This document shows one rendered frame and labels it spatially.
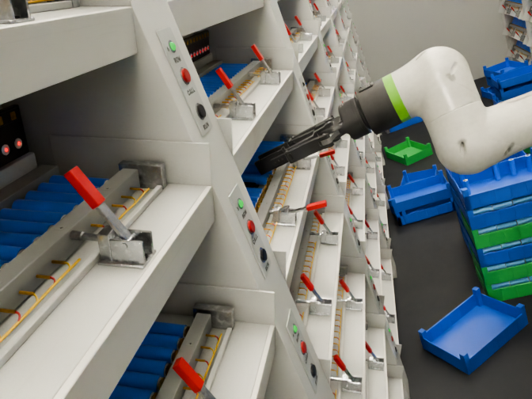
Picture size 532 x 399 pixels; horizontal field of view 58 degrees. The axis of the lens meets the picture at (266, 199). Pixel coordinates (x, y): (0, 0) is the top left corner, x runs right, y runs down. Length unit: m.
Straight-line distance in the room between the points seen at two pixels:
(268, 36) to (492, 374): 1.23
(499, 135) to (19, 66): 0.74
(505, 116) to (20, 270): 0.77
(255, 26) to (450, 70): 0.50
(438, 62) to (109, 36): 0.59
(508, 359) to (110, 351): 1.56
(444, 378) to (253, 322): 1.21
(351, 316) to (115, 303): 0.93
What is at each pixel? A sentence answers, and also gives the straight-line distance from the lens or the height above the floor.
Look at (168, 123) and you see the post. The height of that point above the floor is 1.18.
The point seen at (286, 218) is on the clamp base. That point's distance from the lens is 0.85.
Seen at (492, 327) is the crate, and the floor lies 0.00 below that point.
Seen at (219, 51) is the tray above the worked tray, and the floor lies 1.20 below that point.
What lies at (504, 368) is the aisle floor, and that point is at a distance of 1.78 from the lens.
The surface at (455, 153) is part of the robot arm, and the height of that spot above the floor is 0.93.
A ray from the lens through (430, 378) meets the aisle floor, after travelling 1.79.
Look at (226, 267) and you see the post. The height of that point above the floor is 1.00.
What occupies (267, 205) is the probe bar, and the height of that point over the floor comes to 0.95.
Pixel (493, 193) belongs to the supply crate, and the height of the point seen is 0.44.
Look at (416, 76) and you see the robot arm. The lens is 0.90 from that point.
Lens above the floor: 1.25
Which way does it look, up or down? 20 degrees down
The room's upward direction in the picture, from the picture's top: 22 degrees counter-clockwise
